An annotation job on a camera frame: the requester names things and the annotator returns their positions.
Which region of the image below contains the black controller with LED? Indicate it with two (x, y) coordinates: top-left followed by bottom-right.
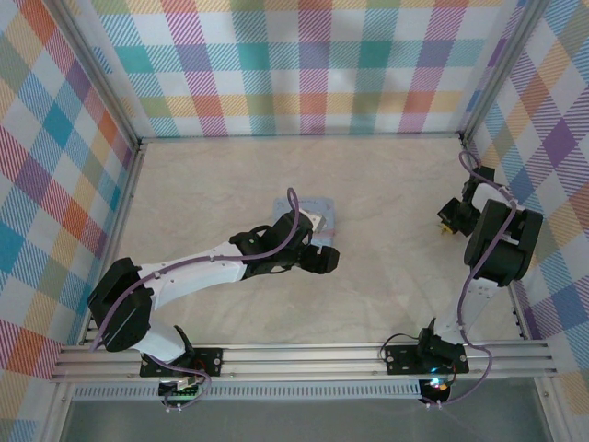
(418, 375), (455, 406)

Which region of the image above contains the green circuit board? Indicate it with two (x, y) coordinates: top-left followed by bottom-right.
(158, 376), (203, 398)

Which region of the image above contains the aluminium back rail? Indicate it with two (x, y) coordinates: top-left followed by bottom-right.
(137, 132), (464, 142)

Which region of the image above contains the aluminium front rail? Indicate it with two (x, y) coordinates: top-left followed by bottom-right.
(50, 339), (558, 381)

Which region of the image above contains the aluminium right corner post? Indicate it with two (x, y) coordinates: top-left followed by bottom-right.
(457, 0), (553, 144)

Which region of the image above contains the aluminium corner post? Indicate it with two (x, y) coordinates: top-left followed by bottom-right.
(457, 0), (553, 144)
(52, 0), (144, 148)

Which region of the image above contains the slotted grey cable duct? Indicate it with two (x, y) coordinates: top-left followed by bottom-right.
(73, 379), (422, 401)

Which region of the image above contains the aluminium left side rail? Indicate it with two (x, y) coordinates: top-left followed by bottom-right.
(75, 140), (148, 346)

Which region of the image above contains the aluminium frame leg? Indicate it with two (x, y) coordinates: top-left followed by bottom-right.
(533, 377), (560, 442)
(41, 379), (77, 442)

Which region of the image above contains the aluminium left corner post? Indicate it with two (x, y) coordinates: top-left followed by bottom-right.
(52, 0), (144, 148)

